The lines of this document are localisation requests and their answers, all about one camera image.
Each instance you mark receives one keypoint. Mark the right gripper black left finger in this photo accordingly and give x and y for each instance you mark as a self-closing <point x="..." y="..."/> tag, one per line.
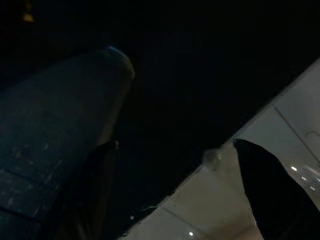
<point x="100" y="190"/>

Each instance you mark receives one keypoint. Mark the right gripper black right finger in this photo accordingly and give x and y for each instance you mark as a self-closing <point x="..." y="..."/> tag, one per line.
<point x="275" y="195"/>

